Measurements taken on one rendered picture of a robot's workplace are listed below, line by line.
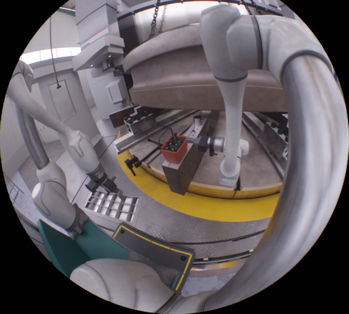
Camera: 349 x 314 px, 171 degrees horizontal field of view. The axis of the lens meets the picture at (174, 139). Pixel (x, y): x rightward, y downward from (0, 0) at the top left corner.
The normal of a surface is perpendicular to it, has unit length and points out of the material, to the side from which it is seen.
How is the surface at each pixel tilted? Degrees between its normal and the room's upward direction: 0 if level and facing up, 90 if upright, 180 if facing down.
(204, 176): 0
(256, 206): 0
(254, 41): 100
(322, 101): 45
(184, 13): 90
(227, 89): 129
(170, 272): 15
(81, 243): 0
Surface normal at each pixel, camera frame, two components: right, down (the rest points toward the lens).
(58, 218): 0.83, 0.15
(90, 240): -0.18, -0.82
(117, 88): -0.08, 0.56
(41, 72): 0.98, -0.10
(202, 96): -0.42, 0.56
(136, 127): 0.63, 0.33
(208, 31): -0.80, 0.57
